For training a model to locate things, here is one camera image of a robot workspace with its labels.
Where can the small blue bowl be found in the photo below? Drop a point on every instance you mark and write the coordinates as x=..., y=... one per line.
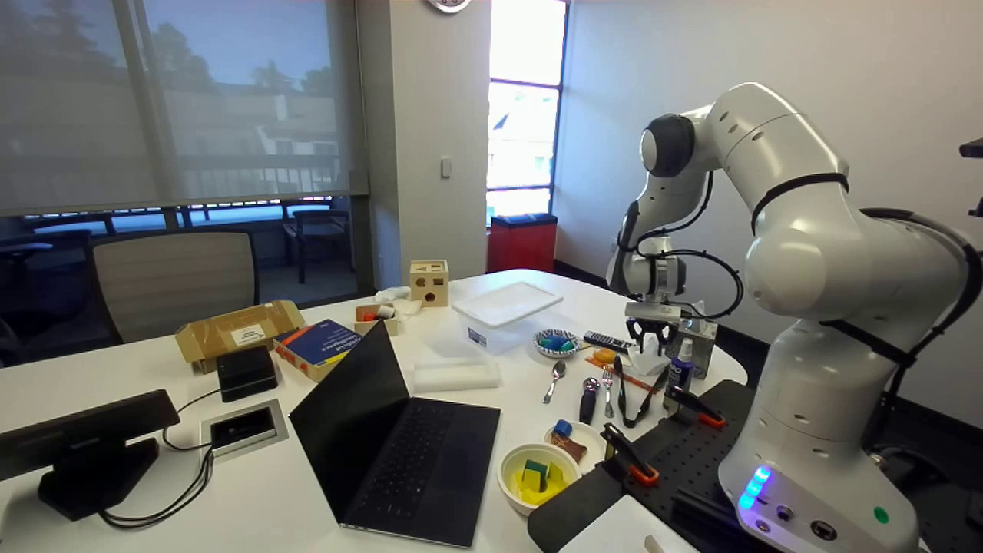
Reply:
x=556, y=345

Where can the small wooden box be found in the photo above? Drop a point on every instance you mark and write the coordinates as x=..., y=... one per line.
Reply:
x=376, y=312

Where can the table power outlet box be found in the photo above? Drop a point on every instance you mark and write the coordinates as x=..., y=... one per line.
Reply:
x=246, y=424

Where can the white paper sheet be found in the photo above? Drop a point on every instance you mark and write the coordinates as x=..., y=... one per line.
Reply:
x=625, y=533

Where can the white light switch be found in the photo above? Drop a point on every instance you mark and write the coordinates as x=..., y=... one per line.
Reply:
x=447, y=167

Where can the grey remote control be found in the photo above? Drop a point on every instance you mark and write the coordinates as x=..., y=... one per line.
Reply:
x=605, y=341

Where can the white bowl with yellow inside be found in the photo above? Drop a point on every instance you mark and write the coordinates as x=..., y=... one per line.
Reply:
x=512, y=462

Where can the black laptop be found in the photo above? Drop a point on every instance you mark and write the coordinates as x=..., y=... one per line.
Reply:
x=408, y=462

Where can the white plastic bin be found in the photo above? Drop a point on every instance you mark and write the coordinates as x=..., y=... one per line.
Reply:
x=507, y=304

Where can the black marker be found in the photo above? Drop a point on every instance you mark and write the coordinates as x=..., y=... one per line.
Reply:
x=588, y=401

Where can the brown toy block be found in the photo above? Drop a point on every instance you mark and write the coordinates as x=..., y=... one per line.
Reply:
x=570, y=450

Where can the black camera on stand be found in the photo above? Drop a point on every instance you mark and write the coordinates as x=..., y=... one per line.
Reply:
x=973, y=148

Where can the green toy block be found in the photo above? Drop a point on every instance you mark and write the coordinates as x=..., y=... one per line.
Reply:
x=534, y=474

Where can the grey office chair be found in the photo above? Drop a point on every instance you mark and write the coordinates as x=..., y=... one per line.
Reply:
x=173, y=279

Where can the dark mesh office chair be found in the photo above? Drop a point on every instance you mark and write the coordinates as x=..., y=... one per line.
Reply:
x=25, y=297

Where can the wooden shape sorter cube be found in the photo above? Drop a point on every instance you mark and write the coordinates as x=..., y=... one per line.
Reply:
x=428, y=284

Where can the chair behind glass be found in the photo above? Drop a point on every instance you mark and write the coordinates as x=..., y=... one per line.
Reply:
x=316, y=234

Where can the black video conference bar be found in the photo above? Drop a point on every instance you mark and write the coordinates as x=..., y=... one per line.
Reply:
x=80, y=439

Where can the brown cardboard package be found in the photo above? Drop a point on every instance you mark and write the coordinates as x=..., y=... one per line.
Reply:
x=240, y=334

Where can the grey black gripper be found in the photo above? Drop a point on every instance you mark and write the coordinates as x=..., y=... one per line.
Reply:
x=656, y=312

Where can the wall clock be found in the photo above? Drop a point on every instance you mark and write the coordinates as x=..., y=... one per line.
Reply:
x=448, y=5

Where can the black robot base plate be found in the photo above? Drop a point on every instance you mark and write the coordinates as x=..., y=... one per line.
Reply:
x=687, y=462

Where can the blue toy block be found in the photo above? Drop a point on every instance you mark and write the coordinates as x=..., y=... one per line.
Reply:
x=562, y=429

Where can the metal spoon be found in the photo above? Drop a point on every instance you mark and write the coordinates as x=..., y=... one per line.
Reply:
x=554, y=383

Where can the small white plate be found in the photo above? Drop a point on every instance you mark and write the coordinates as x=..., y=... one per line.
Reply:
x=591, y=439

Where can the small black box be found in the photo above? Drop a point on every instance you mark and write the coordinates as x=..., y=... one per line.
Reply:
x=246, y=370

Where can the blue book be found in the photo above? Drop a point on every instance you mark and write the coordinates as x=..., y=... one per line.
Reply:
x=319, y=341

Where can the black orange clamp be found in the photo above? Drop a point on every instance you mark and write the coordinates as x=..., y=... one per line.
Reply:
x=630, y=457
x=701, y=406

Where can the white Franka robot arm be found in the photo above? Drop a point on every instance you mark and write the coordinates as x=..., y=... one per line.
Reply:
x=848, y=265

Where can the orange disc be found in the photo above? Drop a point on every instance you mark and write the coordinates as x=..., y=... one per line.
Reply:
x=604, y=358

